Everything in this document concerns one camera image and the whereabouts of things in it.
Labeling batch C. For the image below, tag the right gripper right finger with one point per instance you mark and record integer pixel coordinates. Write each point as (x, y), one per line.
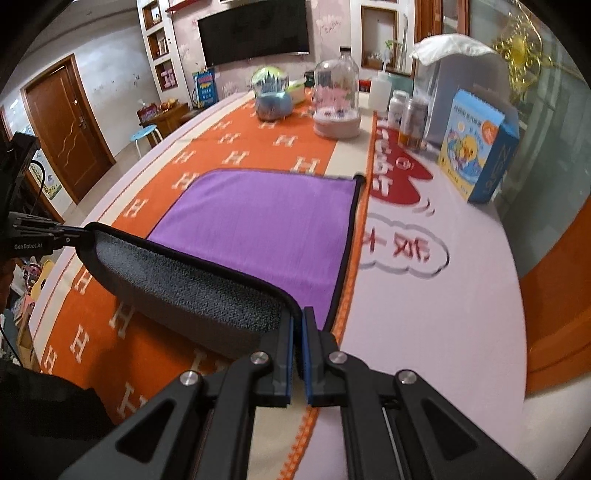
(396, 426)

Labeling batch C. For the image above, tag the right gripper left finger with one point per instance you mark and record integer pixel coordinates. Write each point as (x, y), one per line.
(198, 427)

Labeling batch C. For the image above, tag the purple grey towel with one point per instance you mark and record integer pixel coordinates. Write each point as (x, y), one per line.
(223, 274)

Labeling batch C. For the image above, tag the yellow plastic chair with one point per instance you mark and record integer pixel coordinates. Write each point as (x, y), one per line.
(37, 275)

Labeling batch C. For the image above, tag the orange H pattern table runner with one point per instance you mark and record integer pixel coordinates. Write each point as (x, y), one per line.
(86, 335)

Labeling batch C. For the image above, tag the brown wooden door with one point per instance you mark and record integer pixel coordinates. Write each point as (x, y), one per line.
(62, 118)

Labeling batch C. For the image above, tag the white printed tablecloth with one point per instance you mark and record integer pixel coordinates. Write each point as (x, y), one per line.
(431, 286)

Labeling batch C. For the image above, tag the blue round stool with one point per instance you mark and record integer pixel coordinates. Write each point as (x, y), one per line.
(150, 130)

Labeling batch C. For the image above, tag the red tissue box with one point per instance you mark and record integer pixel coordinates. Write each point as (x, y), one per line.
(147, 111)

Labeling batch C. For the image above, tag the wooden TV cabinet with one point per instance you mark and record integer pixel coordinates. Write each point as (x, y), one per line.
(170, 120)

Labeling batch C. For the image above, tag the blue standing sign board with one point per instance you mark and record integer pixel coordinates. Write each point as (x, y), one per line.
(204, 93)

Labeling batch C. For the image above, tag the blue castle snow globe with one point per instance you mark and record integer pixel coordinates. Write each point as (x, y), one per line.
(273, 102)

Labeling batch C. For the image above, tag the blue duck picture box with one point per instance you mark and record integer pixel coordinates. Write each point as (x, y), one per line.
(480, 142)

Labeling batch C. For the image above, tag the green tissue box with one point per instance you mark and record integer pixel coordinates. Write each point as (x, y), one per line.
(296, 90)

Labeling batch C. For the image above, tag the silver orange supplement jar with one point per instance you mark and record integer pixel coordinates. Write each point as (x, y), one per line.
(413, 124)

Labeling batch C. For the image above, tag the pink glass dome ornament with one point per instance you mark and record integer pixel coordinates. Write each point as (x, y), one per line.
(335, 100)

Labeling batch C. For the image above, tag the white pill bottle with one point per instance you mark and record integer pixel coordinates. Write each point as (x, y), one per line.
(396, 109)

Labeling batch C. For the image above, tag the black flat television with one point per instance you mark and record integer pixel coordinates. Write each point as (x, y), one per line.
(254, 30)

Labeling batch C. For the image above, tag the white plastic squeeze bottle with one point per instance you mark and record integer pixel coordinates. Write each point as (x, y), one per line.
(380, 91)

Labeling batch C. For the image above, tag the red pot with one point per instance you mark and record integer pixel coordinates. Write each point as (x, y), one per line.
(364, 85)

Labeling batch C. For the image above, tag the clear glass bottle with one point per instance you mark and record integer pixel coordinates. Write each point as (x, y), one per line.
(345, 54)

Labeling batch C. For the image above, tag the white cloth on appliance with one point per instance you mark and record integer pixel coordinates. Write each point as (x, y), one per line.
(437, 47)

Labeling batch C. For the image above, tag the gold door ornament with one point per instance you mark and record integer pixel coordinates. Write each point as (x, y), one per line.
(520, 45)

